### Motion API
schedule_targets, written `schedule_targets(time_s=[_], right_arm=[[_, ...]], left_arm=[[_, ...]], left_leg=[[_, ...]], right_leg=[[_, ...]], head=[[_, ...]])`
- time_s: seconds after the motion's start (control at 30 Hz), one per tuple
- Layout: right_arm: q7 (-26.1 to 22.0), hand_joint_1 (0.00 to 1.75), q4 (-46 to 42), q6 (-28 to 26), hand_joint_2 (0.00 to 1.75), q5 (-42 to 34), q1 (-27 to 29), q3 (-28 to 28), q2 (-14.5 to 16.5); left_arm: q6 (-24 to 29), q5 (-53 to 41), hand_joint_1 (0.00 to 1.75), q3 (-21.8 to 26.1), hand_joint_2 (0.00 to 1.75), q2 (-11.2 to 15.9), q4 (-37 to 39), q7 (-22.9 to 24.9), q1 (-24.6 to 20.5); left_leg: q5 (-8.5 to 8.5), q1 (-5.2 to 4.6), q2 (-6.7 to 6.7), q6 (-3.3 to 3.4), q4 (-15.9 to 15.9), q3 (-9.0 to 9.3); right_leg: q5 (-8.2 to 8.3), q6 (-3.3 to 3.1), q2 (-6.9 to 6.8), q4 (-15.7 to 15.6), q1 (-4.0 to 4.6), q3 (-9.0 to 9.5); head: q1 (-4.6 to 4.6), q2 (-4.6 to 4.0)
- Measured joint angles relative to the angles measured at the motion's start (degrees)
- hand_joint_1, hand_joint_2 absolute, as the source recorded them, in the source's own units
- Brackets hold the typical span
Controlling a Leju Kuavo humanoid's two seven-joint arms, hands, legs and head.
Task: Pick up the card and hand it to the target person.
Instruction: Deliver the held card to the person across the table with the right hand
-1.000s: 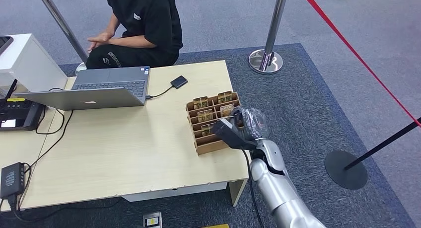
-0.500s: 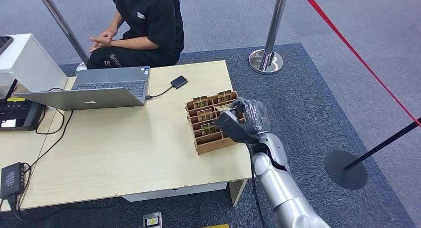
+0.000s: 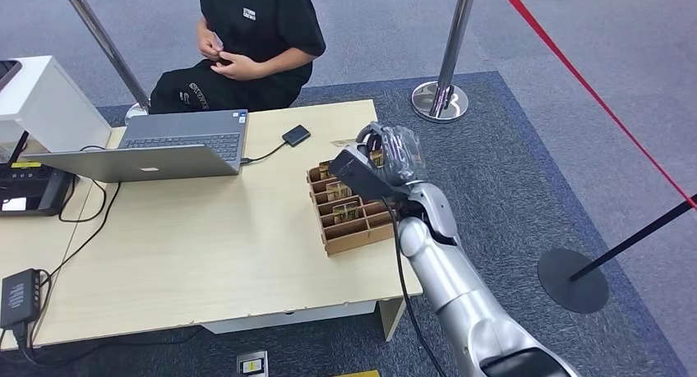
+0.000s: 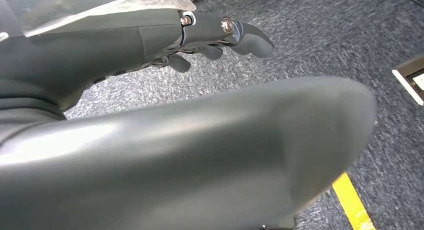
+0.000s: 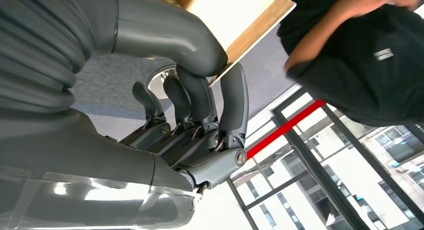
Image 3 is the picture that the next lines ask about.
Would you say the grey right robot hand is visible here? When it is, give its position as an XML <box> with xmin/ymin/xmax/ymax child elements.
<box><xmin>355</xmin><ymin>121</ymin><xmax>429</xmax><ymax>188</ymax></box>

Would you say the person's left hand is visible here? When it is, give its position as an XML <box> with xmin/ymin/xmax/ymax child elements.
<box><xmin>210</xmin><ymin>52</ymin><xmax>266</xmax><ymax>82</ymax></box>

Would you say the person's right hand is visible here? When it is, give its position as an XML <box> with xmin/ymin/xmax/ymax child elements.
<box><xmin>196</xmin><ymin>18</ymin><xmax>226</xmax><ymax>61</ymax></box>

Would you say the person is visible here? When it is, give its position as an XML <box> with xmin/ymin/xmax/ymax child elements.
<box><xmin>150</xmin><ymin>0</ymin><xmax>326</xmax><ymax>116</ymax></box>

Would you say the small black card reader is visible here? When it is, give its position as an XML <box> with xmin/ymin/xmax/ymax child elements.
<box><xmin>281</xmin><ymin>124</ymin><xmax>312</xmax><ymax>148</ymax></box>

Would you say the brown cardboard card organizer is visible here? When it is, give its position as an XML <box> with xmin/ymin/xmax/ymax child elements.
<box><xmin>306</xmin><ymin>158</ymin><xmax>403</xmax><ymax>257</ymax></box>

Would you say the chrome stanchion with round base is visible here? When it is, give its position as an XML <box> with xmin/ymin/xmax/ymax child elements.
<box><xmin>56</xmin><ymin>0</ymin><xmax>152</xmax><ymax>120</ymax></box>
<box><xmin>410</xmin><ymin>0</ymin><xmax>481</xmax><ymax>125</ymax></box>

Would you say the dark blue carpet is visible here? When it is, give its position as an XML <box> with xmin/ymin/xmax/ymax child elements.
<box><xmin>0</xmin><ymin>71</ymin><xmax>690</xmax><ymax>377</ymax></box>

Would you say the grey laptop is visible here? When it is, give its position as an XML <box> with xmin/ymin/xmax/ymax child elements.
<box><xmin>21</xmin><ymin>109</ymin><xmax>251</xmax><ymax>184</ymax></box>

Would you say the white table leg panel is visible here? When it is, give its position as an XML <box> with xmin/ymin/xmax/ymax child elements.
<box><xmin>378</xmin><ymin>297</ymin><xmax>409</xmax><ymax>343</ymax></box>

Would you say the white box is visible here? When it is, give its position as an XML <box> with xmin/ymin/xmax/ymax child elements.
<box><xmin>0</xmin><ymin>54</ymin><xmax>113</xmax><ymax>159</ymax></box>

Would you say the red barrier belt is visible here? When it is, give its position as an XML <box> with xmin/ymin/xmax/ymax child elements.
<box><xmin>494</xmin><ymin>0</ymin><xmax>697</xmax><ymax>212</ymax></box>

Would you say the black stanchion with round base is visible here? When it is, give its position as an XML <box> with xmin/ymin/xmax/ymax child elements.
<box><xmin>537</xmin><ymin>195</ymin><xmax>697</xmax><ymax>315</ymax></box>

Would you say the black desk terminal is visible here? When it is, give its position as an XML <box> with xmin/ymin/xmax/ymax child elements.
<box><xmin>0</xmin><ymin>131</ymin><xmax>76</xmax><ymax>218</ymax></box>

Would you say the floor power socket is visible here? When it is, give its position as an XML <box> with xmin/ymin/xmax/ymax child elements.
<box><xmin>236</xmin><ymin>350</ymin><xmax>270</xmax><ymax>377</ymax></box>

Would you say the black power hub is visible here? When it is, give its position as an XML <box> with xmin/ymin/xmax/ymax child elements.
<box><xmin>0</xmin><ymin>268</ymin><xmax>43</xmax><ymax>330</ymax></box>

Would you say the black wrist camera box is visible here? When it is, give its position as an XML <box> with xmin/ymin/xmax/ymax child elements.
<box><xmin>327</xmin><ymin>145</ymin><xmax>410</xmax><ymax>202</ymax></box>

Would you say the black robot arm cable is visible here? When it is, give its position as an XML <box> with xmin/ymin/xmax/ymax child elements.
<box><xmin>380</xmin><ymin>196</ymin><xmax>449</xmax><ymax>377</ymax></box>

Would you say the black looped cable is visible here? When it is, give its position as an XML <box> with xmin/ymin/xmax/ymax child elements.
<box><xmin>58</xmin><ymin>145</ymin><xmax>108</xmax><ymax>224</ymax></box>

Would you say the long black cable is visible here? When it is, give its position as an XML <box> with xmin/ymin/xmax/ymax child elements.
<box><xmin>16</xmin><ymin>182</ymin><xmax>202</xmax><ymax>367</ymax></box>

